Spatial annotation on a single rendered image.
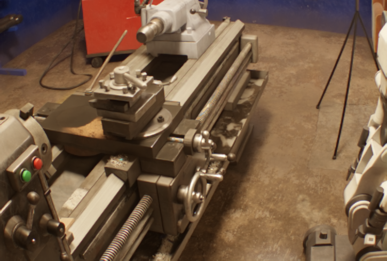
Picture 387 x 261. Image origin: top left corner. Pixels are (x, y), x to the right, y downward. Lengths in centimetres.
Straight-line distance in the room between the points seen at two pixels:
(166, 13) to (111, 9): 227
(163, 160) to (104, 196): 27
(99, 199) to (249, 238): 120
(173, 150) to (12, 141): 82
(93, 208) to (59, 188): 37
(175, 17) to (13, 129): 152
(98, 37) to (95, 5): 37
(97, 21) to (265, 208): 277
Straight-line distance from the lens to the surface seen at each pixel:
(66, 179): 197
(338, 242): 237
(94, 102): 171
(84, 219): 155
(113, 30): 478
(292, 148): 336
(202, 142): 179
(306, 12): 576
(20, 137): 115
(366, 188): 186
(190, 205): 174
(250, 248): 255
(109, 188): 167
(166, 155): 174
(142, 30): 229
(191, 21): 265
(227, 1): 594
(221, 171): 217
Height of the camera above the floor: 183
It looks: 28 degrees down
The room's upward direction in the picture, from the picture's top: 4 degrees counter-clockwise
